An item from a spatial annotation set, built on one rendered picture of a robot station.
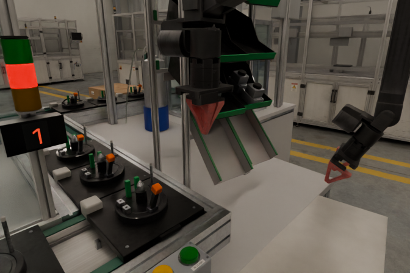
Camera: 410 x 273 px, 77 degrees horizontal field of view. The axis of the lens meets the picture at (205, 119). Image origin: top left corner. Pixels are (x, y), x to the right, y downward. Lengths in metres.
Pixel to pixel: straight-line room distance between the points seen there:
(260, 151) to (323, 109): 3.60
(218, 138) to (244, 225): 0.29
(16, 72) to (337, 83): 4.15
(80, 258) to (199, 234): 0.29
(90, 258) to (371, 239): 0.76
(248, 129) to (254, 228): 0.35
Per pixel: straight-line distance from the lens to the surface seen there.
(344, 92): 4.43
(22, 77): 0.66
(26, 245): 0.75
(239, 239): 0.82
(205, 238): 0.72
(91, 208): 0.78
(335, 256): 0.85
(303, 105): 4.57
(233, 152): 0.89
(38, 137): 0.69
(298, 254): 0.82
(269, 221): 0.90
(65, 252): 0.78
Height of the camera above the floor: 1.41
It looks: 17 degrees down
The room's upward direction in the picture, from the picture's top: straight up
